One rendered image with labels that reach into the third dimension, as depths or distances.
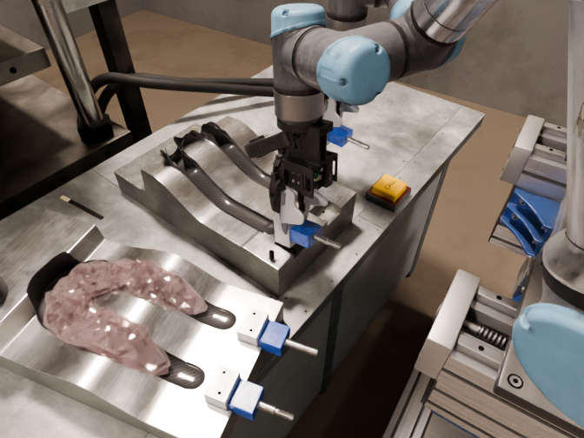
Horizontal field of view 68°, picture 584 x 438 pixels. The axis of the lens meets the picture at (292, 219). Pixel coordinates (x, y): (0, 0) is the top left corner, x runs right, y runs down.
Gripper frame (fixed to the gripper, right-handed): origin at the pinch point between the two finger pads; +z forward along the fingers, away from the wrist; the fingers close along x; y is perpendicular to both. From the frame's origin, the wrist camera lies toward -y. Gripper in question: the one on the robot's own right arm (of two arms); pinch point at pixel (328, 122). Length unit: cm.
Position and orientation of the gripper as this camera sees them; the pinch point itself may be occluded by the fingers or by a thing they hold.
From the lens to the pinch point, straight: 101.0
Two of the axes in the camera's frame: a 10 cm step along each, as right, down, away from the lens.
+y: 7.9, 4.4, -4.3
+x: 6.2, -5.6, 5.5
